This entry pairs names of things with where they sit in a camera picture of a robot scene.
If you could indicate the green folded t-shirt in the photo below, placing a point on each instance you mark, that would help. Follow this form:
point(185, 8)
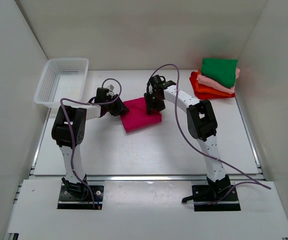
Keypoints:
point(220, 69)

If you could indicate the red folded t-shirt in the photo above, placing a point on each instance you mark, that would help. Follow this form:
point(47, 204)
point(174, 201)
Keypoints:
point(203, 93)

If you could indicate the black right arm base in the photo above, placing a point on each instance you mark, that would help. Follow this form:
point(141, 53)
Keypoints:
point(205, 199)

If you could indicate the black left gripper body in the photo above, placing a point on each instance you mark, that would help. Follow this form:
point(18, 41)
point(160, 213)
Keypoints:
point(115, 107)

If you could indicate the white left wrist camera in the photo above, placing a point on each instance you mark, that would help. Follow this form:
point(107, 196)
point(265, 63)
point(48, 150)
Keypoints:
point(110, 88)

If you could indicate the white plastic basket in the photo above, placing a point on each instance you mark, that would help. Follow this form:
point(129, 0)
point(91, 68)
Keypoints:
point(61, 78)

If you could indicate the orange folded t-shirt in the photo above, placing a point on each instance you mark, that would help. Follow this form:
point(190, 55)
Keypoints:
point(206, 88)

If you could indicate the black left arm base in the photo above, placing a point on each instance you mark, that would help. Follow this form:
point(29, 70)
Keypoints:
point(79, 197)

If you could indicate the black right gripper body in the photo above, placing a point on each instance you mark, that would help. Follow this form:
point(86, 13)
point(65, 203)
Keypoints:
point(160, 106)

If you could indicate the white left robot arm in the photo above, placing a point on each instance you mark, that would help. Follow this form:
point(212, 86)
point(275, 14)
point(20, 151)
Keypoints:
point(69, 130)

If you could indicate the pink folded t-shirt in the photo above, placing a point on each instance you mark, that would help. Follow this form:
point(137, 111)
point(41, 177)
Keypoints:
point(217, 81)

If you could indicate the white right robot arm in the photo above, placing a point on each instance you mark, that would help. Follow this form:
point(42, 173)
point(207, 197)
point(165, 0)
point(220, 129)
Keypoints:
point(201, 122)

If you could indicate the magenta t-shirt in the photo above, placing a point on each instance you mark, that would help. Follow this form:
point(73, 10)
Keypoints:
point(137, 117)

